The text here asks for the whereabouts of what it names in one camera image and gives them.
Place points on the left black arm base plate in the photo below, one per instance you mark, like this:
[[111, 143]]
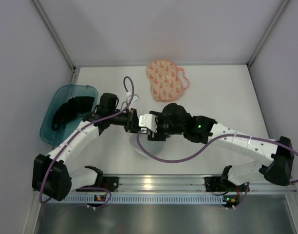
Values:
[[109, 183]]

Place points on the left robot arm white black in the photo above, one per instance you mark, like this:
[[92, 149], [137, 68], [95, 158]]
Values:
[[52, 175]]

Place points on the aluminium mounting rail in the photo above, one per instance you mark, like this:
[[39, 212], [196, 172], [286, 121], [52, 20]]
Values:
[[191, 184]]

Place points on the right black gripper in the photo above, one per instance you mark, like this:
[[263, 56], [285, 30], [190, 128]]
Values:
[[158, 130]]

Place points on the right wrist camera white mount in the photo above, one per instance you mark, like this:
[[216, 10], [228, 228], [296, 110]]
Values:
[[148, 121]]

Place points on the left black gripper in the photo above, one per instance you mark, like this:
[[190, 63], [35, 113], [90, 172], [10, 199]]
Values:
[[132, 121]]

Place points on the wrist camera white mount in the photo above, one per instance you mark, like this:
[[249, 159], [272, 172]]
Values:
[[132, 98], [148, 121]]

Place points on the black bra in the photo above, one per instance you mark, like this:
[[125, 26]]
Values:
[[70, 110]]

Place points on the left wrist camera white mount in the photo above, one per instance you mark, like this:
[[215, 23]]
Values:
[[132, 98]]

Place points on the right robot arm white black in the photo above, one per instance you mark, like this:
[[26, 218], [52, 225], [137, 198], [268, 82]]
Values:
[[272, 159]]

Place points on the teal plastic bin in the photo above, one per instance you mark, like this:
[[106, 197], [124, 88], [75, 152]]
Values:
[[62, 95]]

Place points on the white slotted cable duct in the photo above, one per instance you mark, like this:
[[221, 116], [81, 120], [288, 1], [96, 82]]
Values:
[[146, 199]]

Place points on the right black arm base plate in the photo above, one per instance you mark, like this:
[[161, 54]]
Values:
[[214, 184]]

